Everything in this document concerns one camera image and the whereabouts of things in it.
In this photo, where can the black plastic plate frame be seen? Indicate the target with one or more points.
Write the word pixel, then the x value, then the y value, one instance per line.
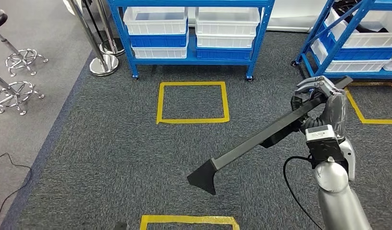
pixel 249 144

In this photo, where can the chrome stanchion post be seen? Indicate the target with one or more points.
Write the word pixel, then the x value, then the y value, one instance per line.
pixel 111 47
pixel 103 66

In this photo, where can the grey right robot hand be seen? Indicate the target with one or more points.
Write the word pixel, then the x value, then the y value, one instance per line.
pixel 337 114

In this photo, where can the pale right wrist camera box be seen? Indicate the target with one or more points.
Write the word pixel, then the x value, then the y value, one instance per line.
pixel 321 132

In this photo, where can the yellow floor tape square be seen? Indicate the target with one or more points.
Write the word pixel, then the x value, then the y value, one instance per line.
pixel 357 111
pixel 192 120
pixel 189 219

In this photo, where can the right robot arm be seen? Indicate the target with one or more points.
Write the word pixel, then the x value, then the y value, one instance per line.
pixel 338 196

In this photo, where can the blue metal shelf rack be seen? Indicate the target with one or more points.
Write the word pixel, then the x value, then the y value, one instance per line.
pixel 189 62
pixel 341 38

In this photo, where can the white car with red stripe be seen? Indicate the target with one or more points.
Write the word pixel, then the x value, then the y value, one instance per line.
pixel 291 16

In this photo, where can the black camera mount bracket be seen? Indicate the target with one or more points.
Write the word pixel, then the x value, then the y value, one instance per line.
pixel 325 152

